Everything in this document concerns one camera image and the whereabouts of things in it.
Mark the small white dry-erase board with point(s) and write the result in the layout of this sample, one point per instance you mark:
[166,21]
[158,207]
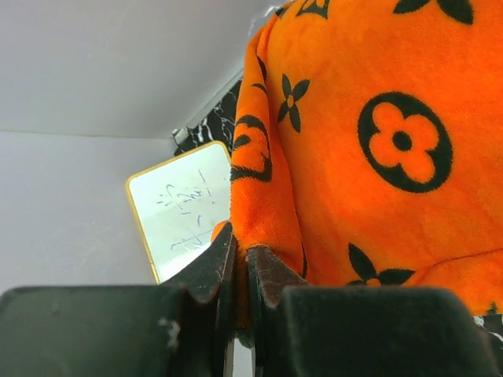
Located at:
[178,203]

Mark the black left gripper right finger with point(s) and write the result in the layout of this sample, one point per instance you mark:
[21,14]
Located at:
[268,276]

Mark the orange patterned plush pillowcase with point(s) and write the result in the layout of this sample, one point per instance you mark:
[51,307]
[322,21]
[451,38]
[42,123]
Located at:
[367,148]

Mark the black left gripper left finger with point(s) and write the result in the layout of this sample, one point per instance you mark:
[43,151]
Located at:
[203,345]

